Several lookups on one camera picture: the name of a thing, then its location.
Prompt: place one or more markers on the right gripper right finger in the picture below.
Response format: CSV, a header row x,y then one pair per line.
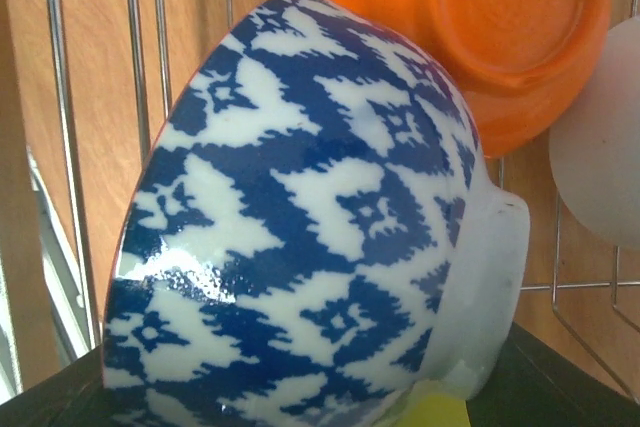
x,y
532,385

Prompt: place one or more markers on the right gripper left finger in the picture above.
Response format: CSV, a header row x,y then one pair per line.
x,y
72,397

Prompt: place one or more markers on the chrome wire dish rack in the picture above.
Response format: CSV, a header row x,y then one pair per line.
x,y
582,295

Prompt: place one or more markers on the green and white bowl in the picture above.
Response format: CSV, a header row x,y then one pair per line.
x,y
428,403

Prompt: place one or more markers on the plain white bowl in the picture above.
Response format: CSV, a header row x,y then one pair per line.
x,y
594,146
519,63

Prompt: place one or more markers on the red geometric pattern bowl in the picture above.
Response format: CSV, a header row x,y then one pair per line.
x,y
314,240

